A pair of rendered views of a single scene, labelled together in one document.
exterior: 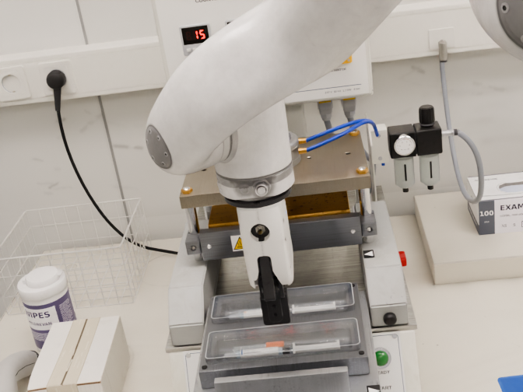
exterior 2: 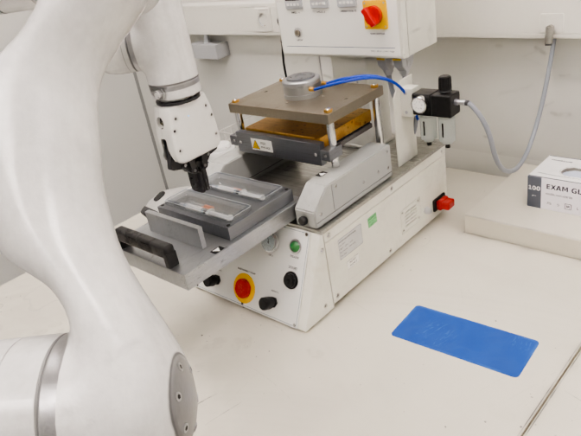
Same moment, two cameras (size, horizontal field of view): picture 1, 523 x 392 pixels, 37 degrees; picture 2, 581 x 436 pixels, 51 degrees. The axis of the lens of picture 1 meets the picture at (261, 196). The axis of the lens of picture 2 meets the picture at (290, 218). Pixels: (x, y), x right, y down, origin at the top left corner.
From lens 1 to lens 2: 0.78 m
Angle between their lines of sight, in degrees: 37
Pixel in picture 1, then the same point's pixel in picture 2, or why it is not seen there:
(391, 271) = (318, 188)
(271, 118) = (158, 48)
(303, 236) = (288, 150)
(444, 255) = (480, 211)
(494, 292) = (499, 252)
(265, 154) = (156, 71)
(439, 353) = (404, 275)
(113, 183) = not seen: hidden behind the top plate
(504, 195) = (556, 176)
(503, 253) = (525, 223)
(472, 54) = not seen: outside the picture
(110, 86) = not seen: hidden behind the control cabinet
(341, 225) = (308, 147)
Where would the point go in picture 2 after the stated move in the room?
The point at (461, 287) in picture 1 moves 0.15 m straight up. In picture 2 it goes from (480, 240) to (478, 177)
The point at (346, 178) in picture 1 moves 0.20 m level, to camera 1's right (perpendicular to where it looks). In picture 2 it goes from (314, 113) to (412, 119)
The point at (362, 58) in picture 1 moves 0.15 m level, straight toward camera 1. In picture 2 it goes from (395, 27) to (345, 47)
